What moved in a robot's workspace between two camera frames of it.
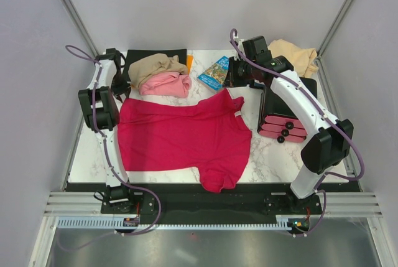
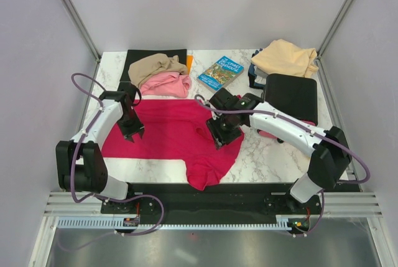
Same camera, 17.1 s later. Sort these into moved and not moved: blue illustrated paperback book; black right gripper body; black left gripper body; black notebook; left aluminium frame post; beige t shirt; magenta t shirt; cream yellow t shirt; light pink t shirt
Moved: black right gripper body; black left gripper body; magenta t shirt
Not moved: black notebook; light pink t shirt; cream yellow t shirt; beige t shirt; blue illustrated paperback book; left aluminium frame post
